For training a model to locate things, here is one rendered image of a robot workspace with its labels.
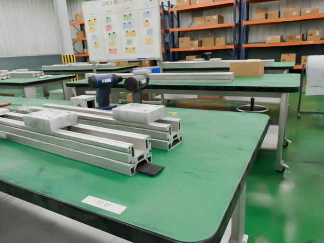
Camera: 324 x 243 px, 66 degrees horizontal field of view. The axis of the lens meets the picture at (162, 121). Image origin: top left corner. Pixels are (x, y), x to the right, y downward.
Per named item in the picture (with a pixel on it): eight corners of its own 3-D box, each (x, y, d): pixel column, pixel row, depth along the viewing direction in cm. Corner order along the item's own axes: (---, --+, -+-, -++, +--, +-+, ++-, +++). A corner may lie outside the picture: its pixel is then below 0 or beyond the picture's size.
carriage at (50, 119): (26, 133, 90) (22, 114, 88) (53, 125, 99) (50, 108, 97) (52, 139, 82) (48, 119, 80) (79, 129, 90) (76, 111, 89)
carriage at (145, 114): (113, 126, 92) (111, 108, 90) (132, 119, 101) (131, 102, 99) (148, 132, 83) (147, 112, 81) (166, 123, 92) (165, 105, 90)
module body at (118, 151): (-10, 135, 110) (-15, 116, 107) (13, 128, 117) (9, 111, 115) (130, 176, 66) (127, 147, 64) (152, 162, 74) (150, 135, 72)
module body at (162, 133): (32, 123, 125) (28, 107, 122) (50, 118, 133) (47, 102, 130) (168, 151, 82) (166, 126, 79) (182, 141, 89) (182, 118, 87)
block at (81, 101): (69, 115, 136) (66, 99, 134) (84, 111, 146) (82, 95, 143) (83, 117, 132) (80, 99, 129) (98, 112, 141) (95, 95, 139)
